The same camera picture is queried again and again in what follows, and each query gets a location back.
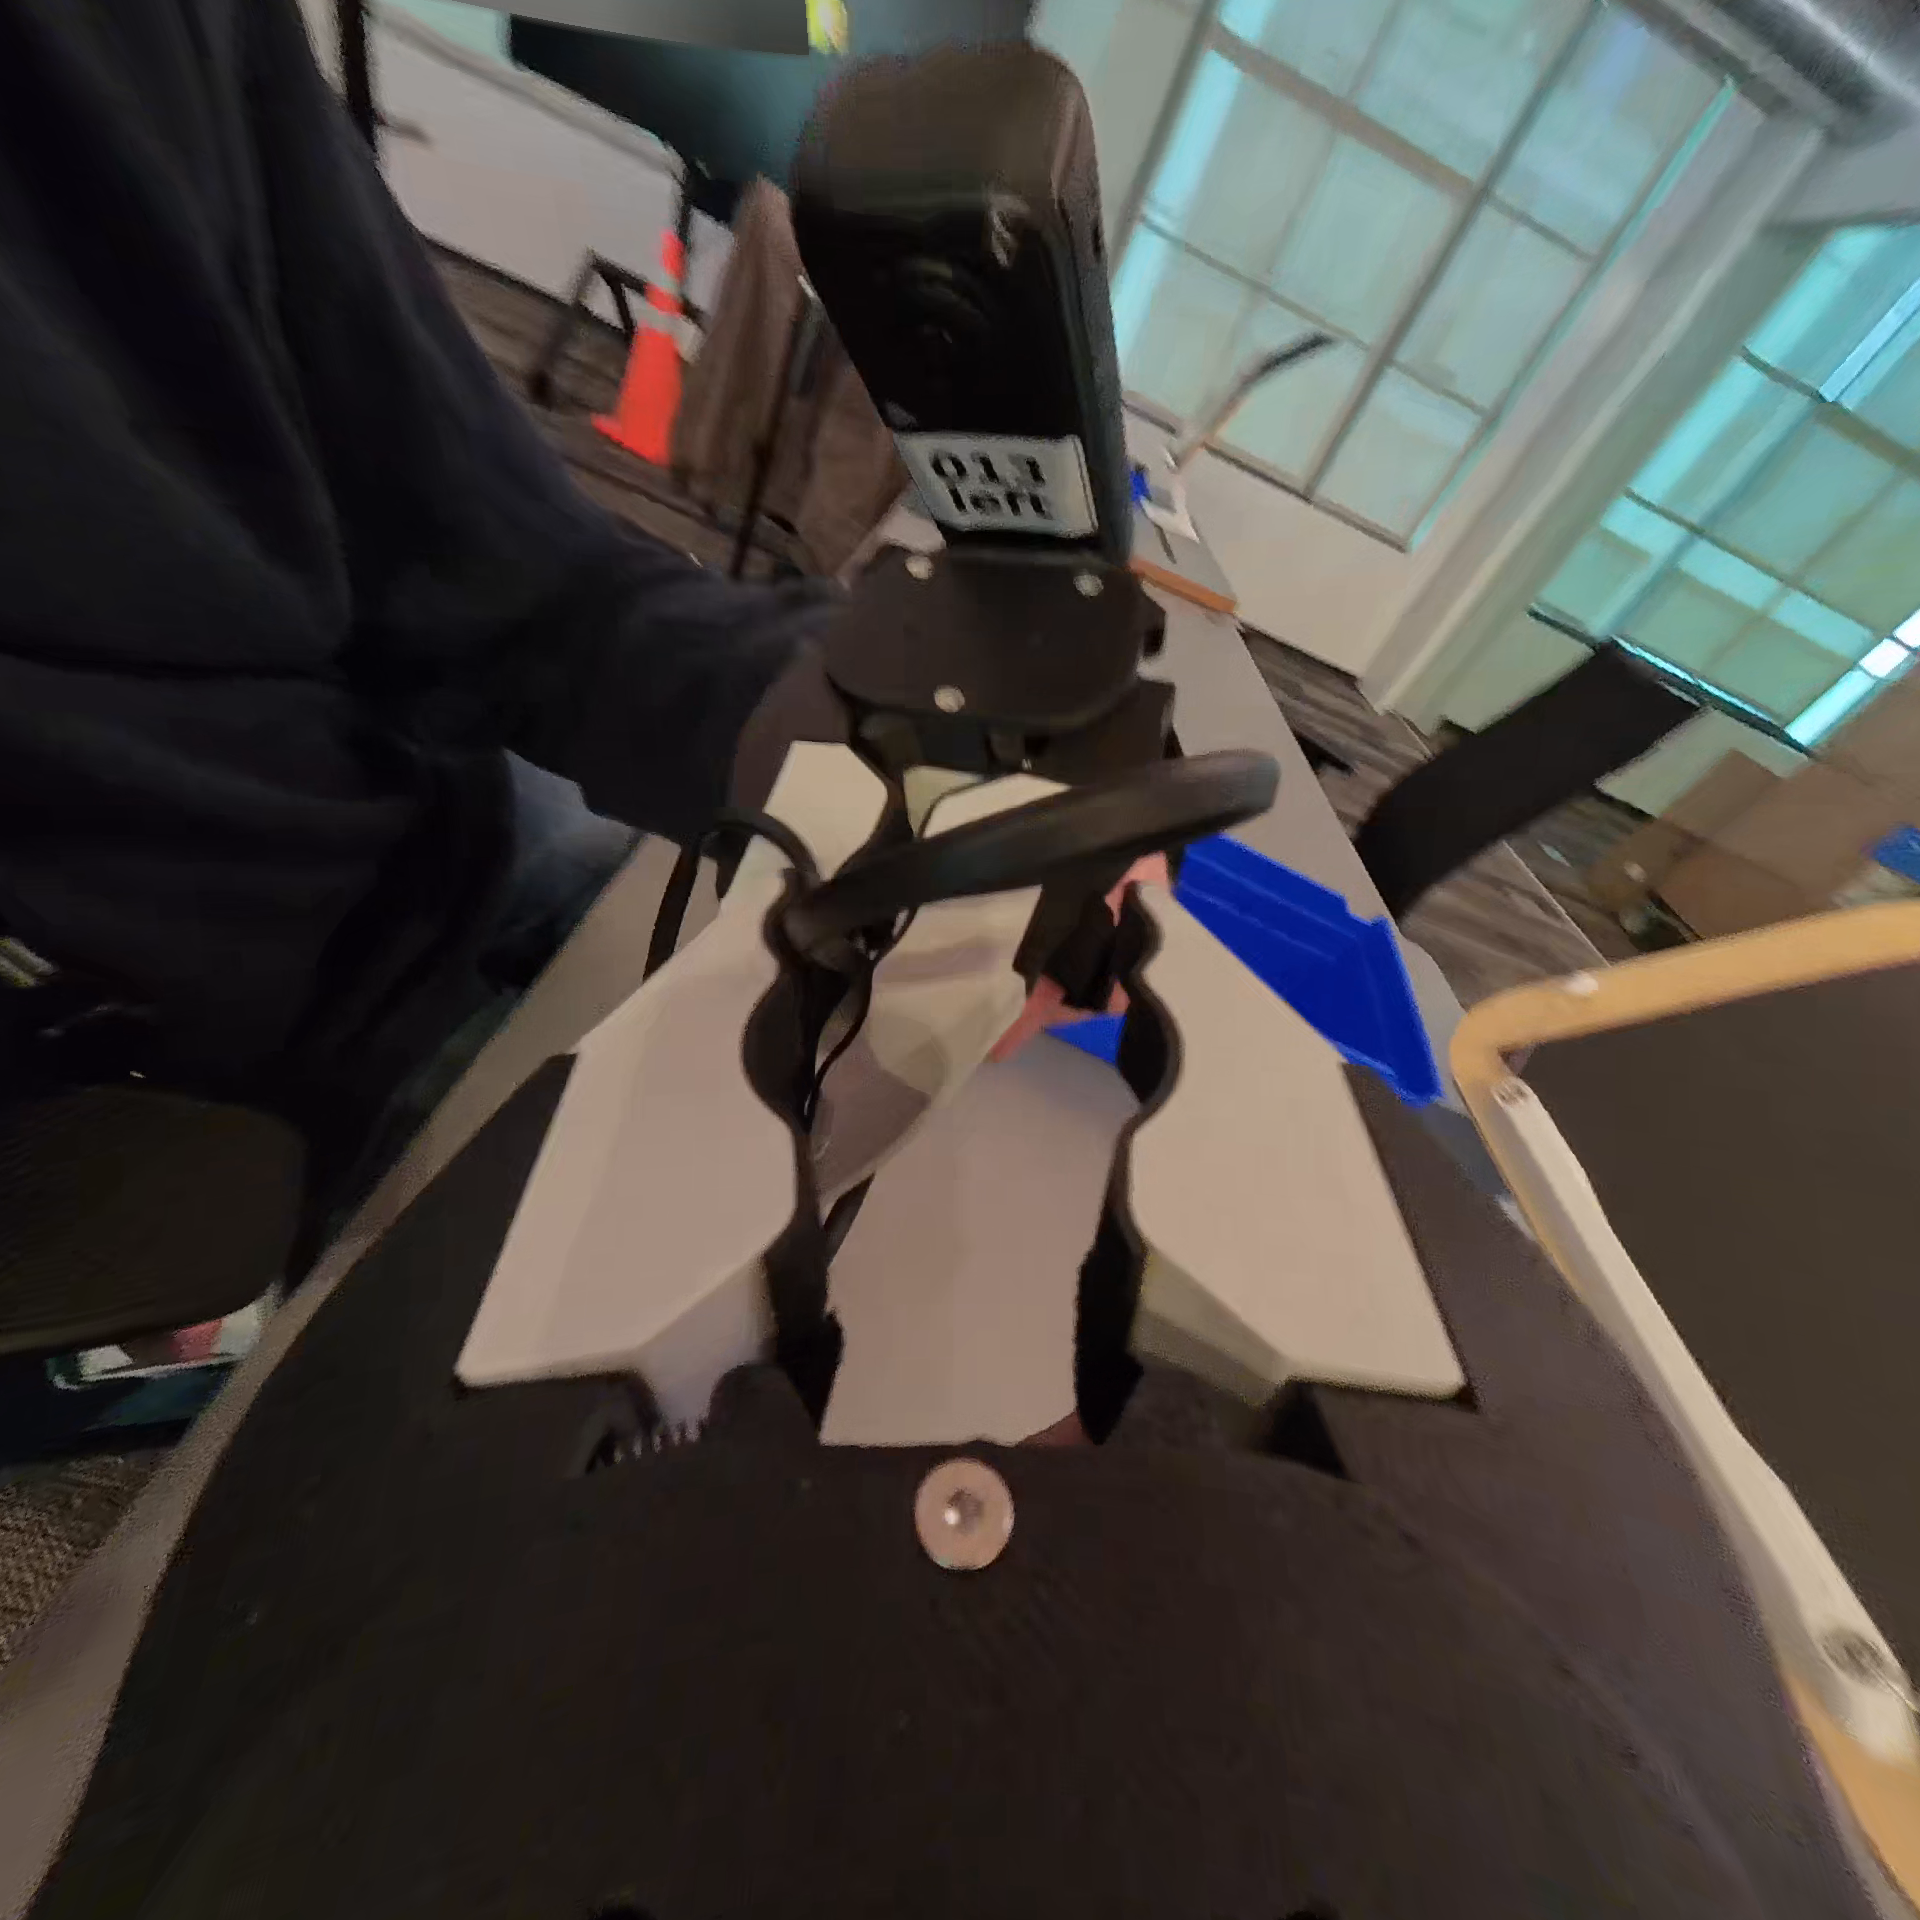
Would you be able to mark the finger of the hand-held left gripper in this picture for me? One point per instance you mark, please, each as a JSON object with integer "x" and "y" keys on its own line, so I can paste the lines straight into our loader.
{"x": 836, "y": 812}
{"x": 931, "y": 1019}

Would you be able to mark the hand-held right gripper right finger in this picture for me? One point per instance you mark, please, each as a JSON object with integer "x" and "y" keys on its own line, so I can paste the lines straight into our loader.
{"x": 1292, "y": 1201}

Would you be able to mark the black tv screen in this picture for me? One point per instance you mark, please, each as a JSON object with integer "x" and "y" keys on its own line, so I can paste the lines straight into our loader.
{"x": 661, "y": 59}

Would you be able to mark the cardboard panel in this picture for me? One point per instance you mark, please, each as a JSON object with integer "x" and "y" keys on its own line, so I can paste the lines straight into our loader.
{"x": 1772, "y": 841}

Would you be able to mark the large blue bin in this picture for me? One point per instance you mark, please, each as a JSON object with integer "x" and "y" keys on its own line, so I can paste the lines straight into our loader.
{"x": 1307, "y": 961}

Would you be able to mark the brown padded seat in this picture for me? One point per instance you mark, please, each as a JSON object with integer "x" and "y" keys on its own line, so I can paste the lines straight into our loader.
{"x": 767, "y": 391}

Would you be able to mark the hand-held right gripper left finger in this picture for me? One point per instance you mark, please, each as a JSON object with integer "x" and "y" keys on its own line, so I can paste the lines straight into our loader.
{"x": 615, "y": 1231}

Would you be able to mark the person's left forearm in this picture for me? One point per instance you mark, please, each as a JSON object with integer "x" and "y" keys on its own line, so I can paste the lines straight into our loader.
{"x": 603, "y": 660}

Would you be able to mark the black board with wooden rim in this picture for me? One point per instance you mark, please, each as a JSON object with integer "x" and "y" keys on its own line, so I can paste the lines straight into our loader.
{"x": 1741, "y": 1201}

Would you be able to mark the pale tool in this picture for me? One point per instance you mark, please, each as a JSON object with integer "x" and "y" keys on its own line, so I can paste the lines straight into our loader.
{"x": 1230, "y": 422}

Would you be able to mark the small wooden table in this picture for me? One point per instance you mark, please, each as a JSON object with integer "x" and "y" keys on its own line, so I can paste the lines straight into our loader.
{"x": 1187, "y": 587}

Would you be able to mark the person's left hand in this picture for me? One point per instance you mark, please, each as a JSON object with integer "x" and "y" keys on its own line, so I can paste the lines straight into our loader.
{"x": 1087, "y": 990}

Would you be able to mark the black mesh chair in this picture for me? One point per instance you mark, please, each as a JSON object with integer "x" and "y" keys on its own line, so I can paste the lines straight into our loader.
{"x": 135, "y": 1201}

